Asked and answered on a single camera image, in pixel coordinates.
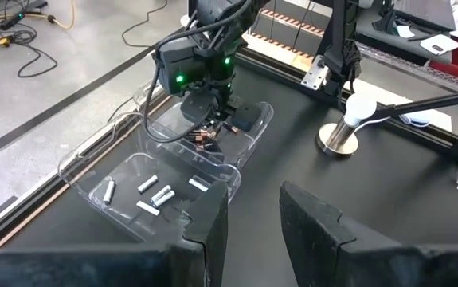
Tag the black frame post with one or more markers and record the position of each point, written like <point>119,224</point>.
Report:
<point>338,32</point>

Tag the black pen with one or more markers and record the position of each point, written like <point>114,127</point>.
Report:
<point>420,38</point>

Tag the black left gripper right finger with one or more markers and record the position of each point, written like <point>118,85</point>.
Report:
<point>352,263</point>

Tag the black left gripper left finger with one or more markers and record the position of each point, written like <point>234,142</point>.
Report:
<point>133,267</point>

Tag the clear plastic bin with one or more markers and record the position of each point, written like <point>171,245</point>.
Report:
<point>252,135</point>
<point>125,175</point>

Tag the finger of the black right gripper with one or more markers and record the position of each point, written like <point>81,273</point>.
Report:
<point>246,117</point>
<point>198,107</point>

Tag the white paper note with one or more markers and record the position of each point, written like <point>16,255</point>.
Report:
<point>405,31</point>

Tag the white flat device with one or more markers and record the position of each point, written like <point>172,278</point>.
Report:
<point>439,44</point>

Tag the black power strip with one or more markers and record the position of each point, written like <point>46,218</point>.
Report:
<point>13,20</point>

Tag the white blue cloth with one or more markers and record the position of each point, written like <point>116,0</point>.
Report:
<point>416,119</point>

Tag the silver corner bracket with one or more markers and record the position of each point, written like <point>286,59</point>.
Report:
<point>315,73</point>

